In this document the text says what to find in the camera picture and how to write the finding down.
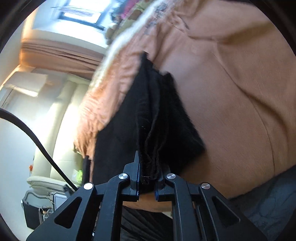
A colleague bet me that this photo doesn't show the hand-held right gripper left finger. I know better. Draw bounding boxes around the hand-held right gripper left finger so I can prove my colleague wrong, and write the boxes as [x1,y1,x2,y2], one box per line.
[26,151,141,241]

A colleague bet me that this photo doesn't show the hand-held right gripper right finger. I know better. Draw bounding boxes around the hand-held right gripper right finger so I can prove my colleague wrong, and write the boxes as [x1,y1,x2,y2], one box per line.
[154,166,267,241]

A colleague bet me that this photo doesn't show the black pants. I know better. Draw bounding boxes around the black pants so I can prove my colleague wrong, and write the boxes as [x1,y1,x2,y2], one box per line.
[83,51,206,194]

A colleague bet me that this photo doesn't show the green tissue pack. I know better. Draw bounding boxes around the green tissue pack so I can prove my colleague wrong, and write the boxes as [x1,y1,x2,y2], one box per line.
[73,169,84,186]

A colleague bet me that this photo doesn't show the grey bedside cabinet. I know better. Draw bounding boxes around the grey bedside cabinet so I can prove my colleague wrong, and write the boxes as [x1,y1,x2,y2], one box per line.
[47,189,72,211]

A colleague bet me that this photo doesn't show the cream padded headboard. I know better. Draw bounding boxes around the cream padded headboard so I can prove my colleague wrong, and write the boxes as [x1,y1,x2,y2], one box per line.
[26,72,97,193]

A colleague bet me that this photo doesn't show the person's grey printed clothing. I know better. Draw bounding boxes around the person's grey printed clothing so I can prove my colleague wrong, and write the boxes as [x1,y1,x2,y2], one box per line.
[120,167,292,241]

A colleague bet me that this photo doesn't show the black storage bin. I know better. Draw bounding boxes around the black storage bin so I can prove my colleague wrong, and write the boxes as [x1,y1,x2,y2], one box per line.
[21,190,55,230]

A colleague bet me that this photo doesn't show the orange blanket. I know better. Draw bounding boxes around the orange blanket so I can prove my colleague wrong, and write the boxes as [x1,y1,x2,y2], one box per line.
[73,0,296,214]

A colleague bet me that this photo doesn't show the pink curtain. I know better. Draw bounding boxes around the pink curtain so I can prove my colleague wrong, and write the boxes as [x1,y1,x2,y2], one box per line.
[20,38,107,80]

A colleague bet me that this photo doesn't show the pink cloth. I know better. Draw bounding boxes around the pink cloth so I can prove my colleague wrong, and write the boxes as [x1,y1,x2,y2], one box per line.
[118,0,139,20]

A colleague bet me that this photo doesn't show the black framed window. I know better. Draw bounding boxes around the black framed window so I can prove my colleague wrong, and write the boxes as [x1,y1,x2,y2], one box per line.
[52,0,116,30]

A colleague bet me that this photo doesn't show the thick black cable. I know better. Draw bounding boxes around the thick black cable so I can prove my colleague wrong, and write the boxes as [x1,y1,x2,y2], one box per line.
[0,108,78,192]

